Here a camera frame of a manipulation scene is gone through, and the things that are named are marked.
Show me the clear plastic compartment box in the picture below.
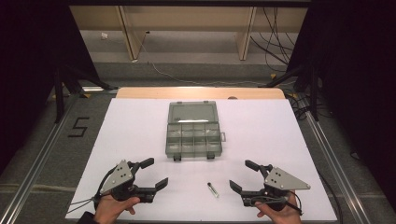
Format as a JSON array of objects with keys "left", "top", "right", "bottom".
[{"left": 164, "top": 100, "right": 227, "bottom": 162}]

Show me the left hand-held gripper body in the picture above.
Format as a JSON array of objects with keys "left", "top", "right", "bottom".
[{"left": 92, "top": 159, "right": 157, "bottom": 203}]

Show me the white floor cable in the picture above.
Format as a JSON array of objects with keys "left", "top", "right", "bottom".
[{"left": 132, "top": 30, "right": 295, "bottom": 88}]

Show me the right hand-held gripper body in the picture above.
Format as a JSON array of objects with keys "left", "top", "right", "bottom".
[{"left": 241, "top": 166, "right": 312, "bottom": 213}]

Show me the wooden table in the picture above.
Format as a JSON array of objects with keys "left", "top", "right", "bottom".
[{"left": 115, "top": 87, "right": 287, "bottom": 101}]

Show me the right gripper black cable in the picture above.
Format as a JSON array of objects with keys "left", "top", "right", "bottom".
[{"left": 250, "top": 191, "right": 304, "bottom": 217}]

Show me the bundle of black cables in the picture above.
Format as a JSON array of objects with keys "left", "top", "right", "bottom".
[{"left": 249, "top": 7, "right": 297, "bottom": 67}]

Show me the person's dark left sleeve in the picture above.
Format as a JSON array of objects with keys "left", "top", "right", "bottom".
[{"left": 77, "top": 211, "right": 101, "bottom": 224}]

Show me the white table sheet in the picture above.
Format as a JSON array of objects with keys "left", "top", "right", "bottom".
[{"left": 64, "top": 98, "right": 338, "bottom": 223}]

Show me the black metal stand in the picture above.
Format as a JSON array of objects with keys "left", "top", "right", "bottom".
[
  {"left": 263, "top": 62, "right": 323, "bottom": 122},
  {"left": 50, "top": 63, "right": 120, "bottom": 124}
]

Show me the beige wooden shelf unit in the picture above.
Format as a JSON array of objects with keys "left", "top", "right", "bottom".
[{"left": 69, "top": 5, "right": 309, "bottom": 62}]

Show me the aluminium floor rail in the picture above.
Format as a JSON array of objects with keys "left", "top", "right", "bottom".
[
  {"left": 297, "top": 95, "right": 372, "bottom": 224},
  {"left": 0, "top": 92, "right": 82, "bottom": 224}
]

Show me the dark curtain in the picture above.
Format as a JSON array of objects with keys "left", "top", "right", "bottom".
[
  {"left": 286, "top": 0, "right": 396, "bottom": 213},
  {"left": 0, "top": 0, "right": 101, "bottom": 175}
]

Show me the person's right hand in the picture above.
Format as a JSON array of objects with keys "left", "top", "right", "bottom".
[{"left": 254, "top": 190, "right": 304, "bottom": 224}]

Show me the person's left hand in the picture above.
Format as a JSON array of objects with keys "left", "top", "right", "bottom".
[{"left": 92, "top": 195, "right": 142, "bottom": 224}]

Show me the small metal bit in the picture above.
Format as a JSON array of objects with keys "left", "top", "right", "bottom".
[{"left": 206, "top": 182, "right": 219, "bottom": 199}]

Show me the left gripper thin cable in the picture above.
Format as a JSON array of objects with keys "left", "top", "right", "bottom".
[{"left": 65, "top": 167, "right": 118, "bottom": 215}]

